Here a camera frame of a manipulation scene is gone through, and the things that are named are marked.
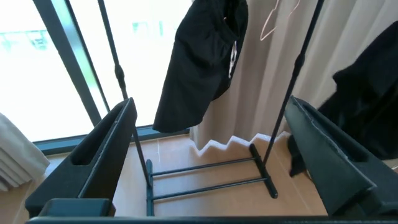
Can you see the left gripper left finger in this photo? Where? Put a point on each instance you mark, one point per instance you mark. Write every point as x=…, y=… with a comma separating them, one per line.
x=90, y=174

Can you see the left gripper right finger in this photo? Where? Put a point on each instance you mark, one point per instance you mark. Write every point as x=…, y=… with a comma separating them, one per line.
x=339, y=174

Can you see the black garment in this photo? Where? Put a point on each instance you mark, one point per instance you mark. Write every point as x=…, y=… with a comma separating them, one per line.
x=367, y=102

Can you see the black shorts with white logo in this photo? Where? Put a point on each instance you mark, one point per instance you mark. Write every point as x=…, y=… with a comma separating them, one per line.
x=196, y=77

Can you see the black clothes rack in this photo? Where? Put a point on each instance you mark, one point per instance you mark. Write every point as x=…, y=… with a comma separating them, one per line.
x=202, y=188

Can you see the pink clothes hanger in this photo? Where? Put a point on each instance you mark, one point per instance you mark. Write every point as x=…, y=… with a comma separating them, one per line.
x=267, y=32

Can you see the beige curtain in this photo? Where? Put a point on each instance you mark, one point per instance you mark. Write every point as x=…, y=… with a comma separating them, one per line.
x=18, y=158
x=264, y=77

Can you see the window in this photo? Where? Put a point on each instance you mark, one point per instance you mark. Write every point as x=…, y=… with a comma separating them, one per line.
x=62, y=56

